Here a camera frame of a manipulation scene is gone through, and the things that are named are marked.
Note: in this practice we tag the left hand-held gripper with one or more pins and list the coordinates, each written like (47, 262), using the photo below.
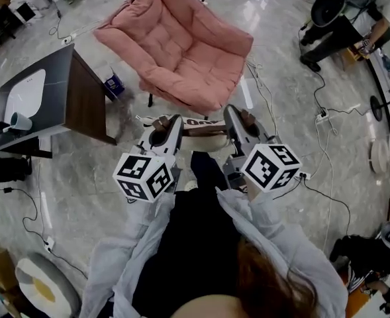
(138, 174)

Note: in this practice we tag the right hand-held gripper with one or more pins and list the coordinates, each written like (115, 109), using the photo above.
(271, 167)

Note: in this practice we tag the pink cushioned lounge chair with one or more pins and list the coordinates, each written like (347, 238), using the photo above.
(181, 45)

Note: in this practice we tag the person's right forearm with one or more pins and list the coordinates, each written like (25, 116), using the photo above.
(271, 230)

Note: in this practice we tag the person's left forearm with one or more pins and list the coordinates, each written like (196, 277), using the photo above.
(141, 237)

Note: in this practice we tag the person's white shoe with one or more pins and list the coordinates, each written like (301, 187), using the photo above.
(191, 186)

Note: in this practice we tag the white power strip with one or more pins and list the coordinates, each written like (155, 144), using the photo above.
(304, 176)
(321, 115)
(49, 243)
(68, 39)

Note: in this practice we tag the small blue box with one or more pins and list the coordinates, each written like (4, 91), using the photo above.
(114, 83)

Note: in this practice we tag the person's legs in black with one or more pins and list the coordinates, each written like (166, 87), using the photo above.
(194, 230)

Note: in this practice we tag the dark grey desk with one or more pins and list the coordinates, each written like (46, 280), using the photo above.
(59, 91)

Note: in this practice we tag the black standing fan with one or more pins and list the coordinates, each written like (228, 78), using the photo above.
(377, 107)

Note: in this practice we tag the white round floor fan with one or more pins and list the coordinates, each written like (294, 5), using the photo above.
(381, 154)

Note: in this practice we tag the pale blue mug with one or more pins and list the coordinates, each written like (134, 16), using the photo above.
(22, 122)

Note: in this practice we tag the white rectangular tray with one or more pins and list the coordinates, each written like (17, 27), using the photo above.
(26, 94)

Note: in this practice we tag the grey white round cushion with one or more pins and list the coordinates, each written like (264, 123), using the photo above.
(45, 283)

